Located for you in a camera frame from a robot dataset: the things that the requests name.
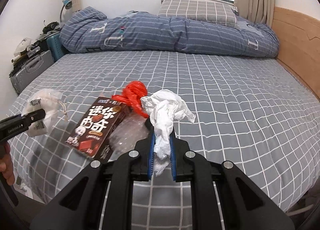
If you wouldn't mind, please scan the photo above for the brown cookie box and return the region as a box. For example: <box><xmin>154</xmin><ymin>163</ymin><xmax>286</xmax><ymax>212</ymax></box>
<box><xmin>65</xmin><ymin>97</ymin><xmax>131</xmax><ymax>163</ymax></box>

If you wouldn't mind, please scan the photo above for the blue desk lamp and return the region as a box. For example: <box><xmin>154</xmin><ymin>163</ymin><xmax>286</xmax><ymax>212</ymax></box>
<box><xmin>59</xmin><ymin>0</ymin><xmax>72</xmax><ymax>23</ymax></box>

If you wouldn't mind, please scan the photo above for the wooden headboard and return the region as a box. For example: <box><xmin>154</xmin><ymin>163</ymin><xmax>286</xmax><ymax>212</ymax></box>
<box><xmin>272</xmin><ymin>7</ymin><xmax>320</xmax><ymax>98</ymax></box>

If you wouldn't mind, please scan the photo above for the clear bubble wrap bag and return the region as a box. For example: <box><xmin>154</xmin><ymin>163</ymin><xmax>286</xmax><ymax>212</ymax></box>
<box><xmin>109</xmin><ymin>112</ymin><xmax>149</xmax><ymax>161</ymax></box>

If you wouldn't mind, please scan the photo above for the red plastic bag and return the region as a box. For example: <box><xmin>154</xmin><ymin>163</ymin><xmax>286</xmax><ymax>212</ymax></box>
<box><xmin>111</xmin><ymin>80</ymin><xmax>149</xmax><ymax>118</ymax></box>

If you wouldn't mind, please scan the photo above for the grey checked bed sheet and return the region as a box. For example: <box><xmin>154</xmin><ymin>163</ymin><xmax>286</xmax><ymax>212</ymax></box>
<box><xmin>8</xmin><ymin>50</ymin><xmax>320</xmax><ymax>230</ymax></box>

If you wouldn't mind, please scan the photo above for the grey suitcase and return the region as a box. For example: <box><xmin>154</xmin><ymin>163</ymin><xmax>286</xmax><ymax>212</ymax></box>
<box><xmin>9</xmin><ymin>50</ymin><xmax>54</xmax><ymax>95</ymax></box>

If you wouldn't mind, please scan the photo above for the person's left hand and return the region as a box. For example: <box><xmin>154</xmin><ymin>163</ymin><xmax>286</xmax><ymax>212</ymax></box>
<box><xmin>1</xmin><ymin>142</ymin><xmax>15</xmax><ymax>186</ymax></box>

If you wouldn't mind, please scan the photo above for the blue striped duvet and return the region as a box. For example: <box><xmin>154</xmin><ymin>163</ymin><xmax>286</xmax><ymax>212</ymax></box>
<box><xmin>60</xmin><ymin>7</ymin><xmax>279</xmax><ymax>58</ymax></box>

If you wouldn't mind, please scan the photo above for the clutter pile on suitcases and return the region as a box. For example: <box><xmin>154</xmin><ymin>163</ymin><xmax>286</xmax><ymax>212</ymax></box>
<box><xmin>11</xmin><ymin>21</ymin><xmax>63</xmax><ymax>68</ymax></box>

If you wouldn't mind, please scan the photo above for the white tissue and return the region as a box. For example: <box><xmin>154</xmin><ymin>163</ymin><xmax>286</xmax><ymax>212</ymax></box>
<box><xmin>140</xmin><ymin>89</ymin><xmax>195</xmax><ymax>176</ymax></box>

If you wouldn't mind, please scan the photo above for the grey checked pillow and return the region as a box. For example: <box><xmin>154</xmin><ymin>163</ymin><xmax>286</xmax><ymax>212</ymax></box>
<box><xmin>158</xmin><ymin>0</ymin><xmax>237</xmax><ymax>28</ymax></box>

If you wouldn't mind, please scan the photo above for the teal suitcase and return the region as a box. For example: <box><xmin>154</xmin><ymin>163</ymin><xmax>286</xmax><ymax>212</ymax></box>
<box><xmin>46</xmin><ymin>32</ymin><xmax>69</xmax><ymax>62</ymax></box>

